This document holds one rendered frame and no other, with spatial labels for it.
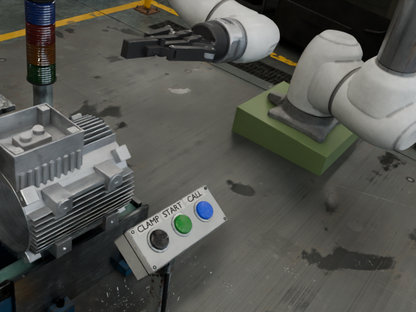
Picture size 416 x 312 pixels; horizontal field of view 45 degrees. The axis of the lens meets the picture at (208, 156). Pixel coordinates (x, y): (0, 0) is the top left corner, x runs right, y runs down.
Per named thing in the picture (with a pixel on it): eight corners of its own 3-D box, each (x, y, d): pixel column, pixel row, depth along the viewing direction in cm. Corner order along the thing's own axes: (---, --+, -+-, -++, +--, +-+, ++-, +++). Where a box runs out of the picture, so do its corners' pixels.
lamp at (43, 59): (37, 69, 105) (36, 49, 102) (20, 57, 108) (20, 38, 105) (61, 62, 109) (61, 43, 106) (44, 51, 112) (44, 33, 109)
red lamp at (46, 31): (36, 49, 102) (36, 28, 100) (20, 38, 105) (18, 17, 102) (61, 43, 106) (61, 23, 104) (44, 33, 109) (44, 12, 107)
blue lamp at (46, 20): (36, 28, 100) (35, 5, 97) (18, 17, 102) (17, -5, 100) (61, 23, 104) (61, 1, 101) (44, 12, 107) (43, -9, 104)
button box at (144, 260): (137, 282, 73) (154, 273, 69) (112, 241, 74) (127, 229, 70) (212, 229, 85) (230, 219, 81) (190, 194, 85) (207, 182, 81)
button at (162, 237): (153, 255, 72) (158, 252, 70) (142, 238, 72) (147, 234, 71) (168, 246, 74) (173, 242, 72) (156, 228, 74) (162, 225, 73)
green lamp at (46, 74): (37, 87, 107) (37, 69, 105) (21, 76, 110) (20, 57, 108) (61, 80, 111) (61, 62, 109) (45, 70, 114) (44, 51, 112)
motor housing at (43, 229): (37, 284, 80) (33, 193, 69) (-27, 220, 89) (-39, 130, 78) (130, 228, 94) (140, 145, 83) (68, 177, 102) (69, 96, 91)
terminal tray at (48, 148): (17, 198, 73) (15, 158, 69) (-22, 162, 78) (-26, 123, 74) (84, 168, 81) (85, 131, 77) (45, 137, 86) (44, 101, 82)
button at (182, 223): (177, 239, 75) (182, 236, 74) (166, 223, 75) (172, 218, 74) (190, 231, 77) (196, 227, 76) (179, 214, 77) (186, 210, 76)
